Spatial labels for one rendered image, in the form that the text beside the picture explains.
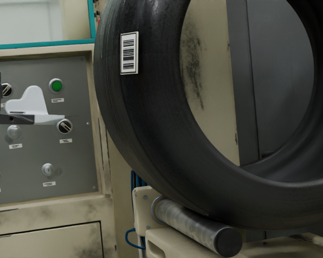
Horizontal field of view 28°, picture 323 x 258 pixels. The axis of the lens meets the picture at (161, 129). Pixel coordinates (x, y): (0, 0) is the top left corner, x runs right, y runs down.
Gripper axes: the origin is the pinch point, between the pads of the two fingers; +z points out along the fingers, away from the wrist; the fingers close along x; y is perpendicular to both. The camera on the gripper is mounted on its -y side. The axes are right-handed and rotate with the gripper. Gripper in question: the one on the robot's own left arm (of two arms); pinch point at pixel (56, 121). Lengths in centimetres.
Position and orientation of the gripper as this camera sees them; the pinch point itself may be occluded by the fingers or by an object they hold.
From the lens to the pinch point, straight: 102.0
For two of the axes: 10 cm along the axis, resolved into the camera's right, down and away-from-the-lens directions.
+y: 0.3, -10.0, -0.2
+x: -2.8, -0.3, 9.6
